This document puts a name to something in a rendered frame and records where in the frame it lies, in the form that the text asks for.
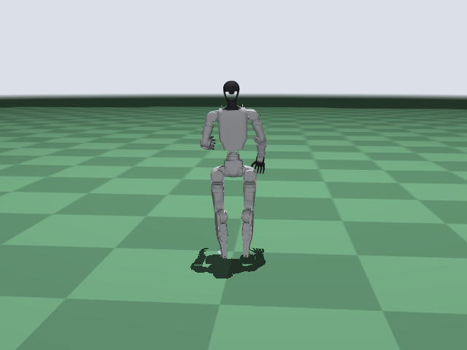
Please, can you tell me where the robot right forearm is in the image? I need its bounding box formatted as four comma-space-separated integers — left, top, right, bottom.
257, 140, 266, 163

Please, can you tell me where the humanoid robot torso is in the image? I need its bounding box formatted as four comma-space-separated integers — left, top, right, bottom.
217, 104, 247, 177

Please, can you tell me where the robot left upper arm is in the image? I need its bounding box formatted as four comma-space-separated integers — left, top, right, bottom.
201, 110, 219, 147

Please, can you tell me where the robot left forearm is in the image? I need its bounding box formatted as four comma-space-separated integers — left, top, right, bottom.
200, 140, 214, 150

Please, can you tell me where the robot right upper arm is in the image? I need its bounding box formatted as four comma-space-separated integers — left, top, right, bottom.
246, 109, 266, 144

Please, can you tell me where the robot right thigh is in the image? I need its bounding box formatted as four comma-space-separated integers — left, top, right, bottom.
241, 165, 256, 223

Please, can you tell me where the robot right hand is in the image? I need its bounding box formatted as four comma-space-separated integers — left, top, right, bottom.
251, 157, 265, 174

